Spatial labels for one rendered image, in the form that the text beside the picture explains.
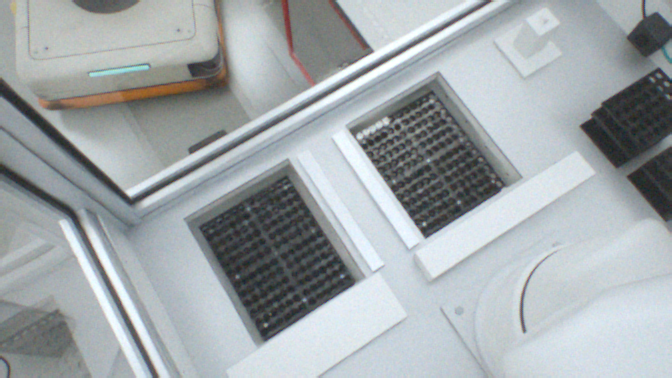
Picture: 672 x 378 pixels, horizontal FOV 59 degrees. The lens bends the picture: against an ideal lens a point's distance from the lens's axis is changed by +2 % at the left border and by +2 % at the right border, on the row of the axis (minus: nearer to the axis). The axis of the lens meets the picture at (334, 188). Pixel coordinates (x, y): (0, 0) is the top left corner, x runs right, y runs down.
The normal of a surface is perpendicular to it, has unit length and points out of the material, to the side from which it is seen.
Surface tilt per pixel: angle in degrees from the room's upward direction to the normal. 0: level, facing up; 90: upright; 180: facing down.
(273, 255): 0
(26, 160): 90
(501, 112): 0
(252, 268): 0
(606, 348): 10
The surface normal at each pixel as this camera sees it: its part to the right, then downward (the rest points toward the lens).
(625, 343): -0.15, -0.22
